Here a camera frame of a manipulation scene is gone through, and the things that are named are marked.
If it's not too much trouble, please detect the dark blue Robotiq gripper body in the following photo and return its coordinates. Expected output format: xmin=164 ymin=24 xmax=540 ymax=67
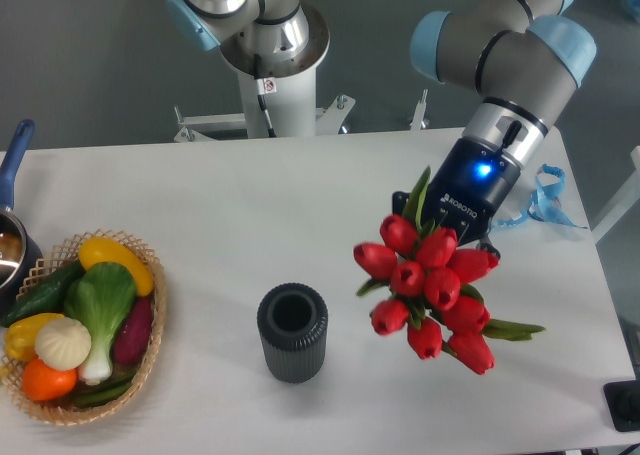
xmin=419 ymin=138 xmax=521 ymax=246

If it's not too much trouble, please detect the red tulip bouquet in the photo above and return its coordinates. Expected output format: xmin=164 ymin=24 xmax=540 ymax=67
xmin=353 ymin=169 xmax=543 ymax=375

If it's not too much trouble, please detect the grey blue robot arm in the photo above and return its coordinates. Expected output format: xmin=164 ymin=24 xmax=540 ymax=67
xmin=166 ymin=0 xmax=597 ymax=252

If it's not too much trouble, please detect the dark grey ribbed vase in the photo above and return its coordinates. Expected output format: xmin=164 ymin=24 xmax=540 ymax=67
xmin=257 ymin=283 xmax=329 ymax=384

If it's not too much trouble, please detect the blue ribbon strip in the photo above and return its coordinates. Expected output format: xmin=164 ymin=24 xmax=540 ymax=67
xmin=490 ymin=164 xmax=588 ymax=232

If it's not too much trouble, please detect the black device at edge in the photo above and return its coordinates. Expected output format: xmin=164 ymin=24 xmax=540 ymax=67
xmin=603 ymin=380 xmax=639 ymax=433

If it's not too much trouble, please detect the purple sweet potato toy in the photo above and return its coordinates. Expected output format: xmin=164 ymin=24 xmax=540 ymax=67
xmin=112 ymin=297 xmax=153 ymax=365

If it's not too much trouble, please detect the yellow squash toy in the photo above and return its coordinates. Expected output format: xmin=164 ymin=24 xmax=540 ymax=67
xmin=77 ymin=236 xmax=156 ymax=298

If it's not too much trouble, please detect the green bok choy toy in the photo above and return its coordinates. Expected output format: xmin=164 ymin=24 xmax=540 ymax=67
xmin=64 ymin=262 xmax=136 ymax=386

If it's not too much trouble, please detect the woven bamboo basket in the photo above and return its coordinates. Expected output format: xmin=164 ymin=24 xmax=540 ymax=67
xmin=1 ymin=230 xmax=167 ymax=426

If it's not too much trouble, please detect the green cucumber toy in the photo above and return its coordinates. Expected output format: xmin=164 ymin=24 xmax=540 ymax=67
xmin=1 ymin=260 xmax=85 ymax=328

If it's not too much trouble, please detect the cream steamed bun toy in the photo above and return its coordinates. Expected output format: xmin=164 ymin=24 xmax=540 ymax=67
xmin=34 ymin=317 xmax=92 ymax=371

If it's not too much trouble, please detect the green bean pod toy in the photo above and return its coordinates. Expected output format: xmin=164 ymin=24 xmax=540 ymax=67
xmin=71 ymin=373 xmax=134 ymax=409

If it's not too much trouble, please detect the orange fruit toy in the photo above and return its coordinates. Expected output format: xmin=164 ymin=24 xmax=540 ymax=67
xmin=21 ymin=358 xmax=78 ymax=402

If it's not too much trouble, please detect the yellow bell pepper toy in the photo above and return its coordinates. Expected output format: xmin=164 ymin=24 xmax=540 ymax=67
xmin=4 ymin=313 xmax=64 ymax=362

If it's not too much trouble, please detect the white frame at right edge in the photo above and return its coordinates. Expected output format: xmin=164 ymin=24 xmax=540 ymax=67
xmin=591 ymin=146 xmax=639 ymax=243

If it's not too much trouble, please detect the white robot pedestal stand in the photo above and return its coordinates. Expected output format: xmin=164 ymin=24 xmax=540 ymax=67
xmin=174 ymin=4 xmax=356 ymax=142

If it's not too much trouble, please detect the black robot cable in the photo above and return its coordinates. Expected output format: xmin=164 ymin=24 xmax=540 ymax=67
xmin=251 ymin=53 xmax=278 ymax=139

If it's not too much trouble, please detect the blue handled saucepan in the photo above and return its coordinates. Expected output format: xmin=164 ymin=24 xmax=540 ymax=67
xmin=1 ymin=119 xmax=42 ymax=316

